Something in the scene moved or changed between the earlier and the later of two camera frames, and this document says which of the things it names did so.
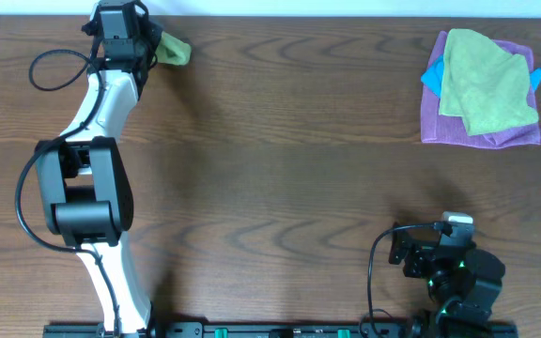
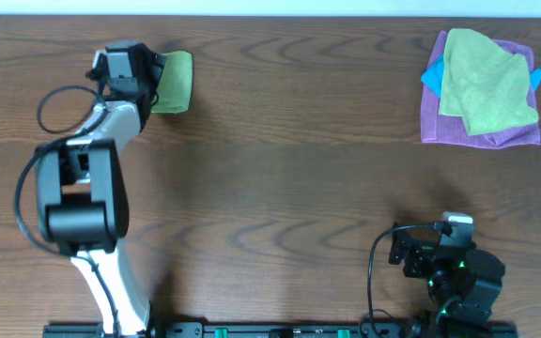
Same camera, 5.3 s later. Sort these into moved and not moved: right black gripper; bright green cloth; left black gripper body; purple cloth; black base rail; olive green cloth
Moved: left black gripper body; bright green cloth
Not moved: purple cloth; olive green cloth; black base rail; right black gripper
